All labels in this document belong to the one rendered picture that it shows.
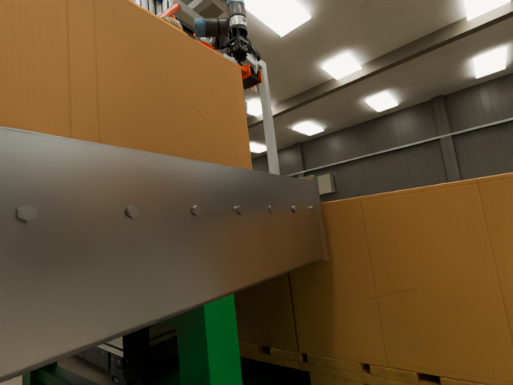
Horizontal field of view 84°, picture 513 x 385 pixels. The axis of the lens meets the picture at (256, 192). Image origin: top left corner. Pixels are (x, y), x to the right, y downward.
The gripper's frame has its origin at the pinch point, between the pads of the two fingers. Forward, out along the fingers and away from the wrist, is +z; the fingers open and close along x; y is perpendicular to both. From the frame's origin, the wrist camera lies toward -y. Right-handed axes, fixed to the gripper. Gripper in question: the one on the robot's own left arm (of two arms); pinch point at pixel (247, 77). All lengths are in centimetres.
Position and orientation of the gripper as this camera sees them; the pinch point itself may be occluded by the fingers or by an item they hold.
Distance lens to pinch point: 127.2
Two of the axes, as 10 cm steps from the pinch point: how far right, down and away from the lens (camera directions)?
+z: 1.2, 9.8, -1.3
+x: 7.8, -1.8, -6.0
